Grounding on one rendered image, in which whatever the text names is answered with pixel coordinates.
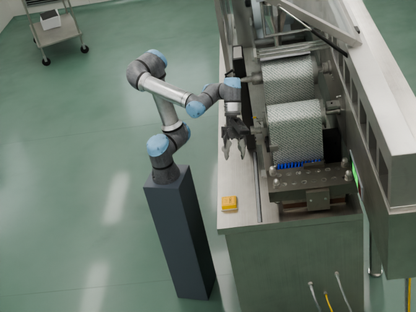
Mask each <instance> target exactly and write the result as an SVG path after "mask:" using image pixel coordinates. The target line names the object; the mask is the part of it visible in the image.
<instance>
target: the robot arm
mask: <svg viewBox="0 0 416 312"><path fill-rule="evenodd" d="M166 67H167V59H166V58H165V57H164V55H163V54H162V53H161V52H159V51H158V50H148V51H147V52H145V53H144V54H143V55H141V56H140V57H138V58H137V59H135V60H134V61H132V62H131V63H130V64H129V65H128V67H127V69H126V78H127V80H128V82H129V83H130V85H131V86H132V87H134V88H135V89H136V90H138V91H141V92H145V91H146V92H148V93H151V94H152V96H153V98H154V102H155V104H156V107H157V110H158V113H159V115H160V118H161V120H162V123H163V124H162V126H161V129H162V132H163V134H157V135H156V136H155V135H154V136H152V137H151V138H150V139H149V140H148V141H147V152H148V154H149V157H150V161H151V164H152V179H153V182H154V183H156V184H160V185H165V184H170V183H173V182H174V181H176V180H177V179H178V178H179V177H180V169H179V168H178V166H177V165H176V163H175V162H174V160H173V156H172V155H173V154H174V153H175V152H176V151H177V150H178V149H179V148H180V147H182V146H183V145H184V144H185V143H187V141H188V140H189V138H190V137H191V131H190V128H189V126H187V125H186V123H185V122H184V121H182V120H181V119H178V116H177V114H176V111H175V107H174V105H173V104H176V105H178V106H181V107H183V108H185V109H186V112H187V114H189V115H190V117H192V118H198V117H200V116H201V115H203V114H204V113H205V111H207V110H208V109H209V108H210V107H211V106H212V105H213V104H214V103H216V102H217V101H218V100H224V106H223V107H224V111H225V112H226V113H224V115H225V116H226V124H225V126H221V138H223V144H224V145H223V146H222V152H223V153H224V157H225V160H228V158H229V152H230V146H231V145H232V142H231V141H230V139H231V140H233V139H237V140H238V150H239V151H240V152H241V159H242V160H243V159H244V156H245V151H246V136H245V135H248V134H249V129H248V128H247V127H246V125H245V124H244V122H242V120H241V119H240V117H237V115H241V113H240V111H241V81H240V78H238V77H227V78H224V82H223V83H216V84H215V83H211V84H206V85H205V86H203V89H202V93H200V94H199V95H195V94H193V93H191V92H188V91H185V90H183V89H181V88H179V87H176V86H174V85H171V84H169V83H167V82H165V77H166V72H165V68H166Z"/></svg>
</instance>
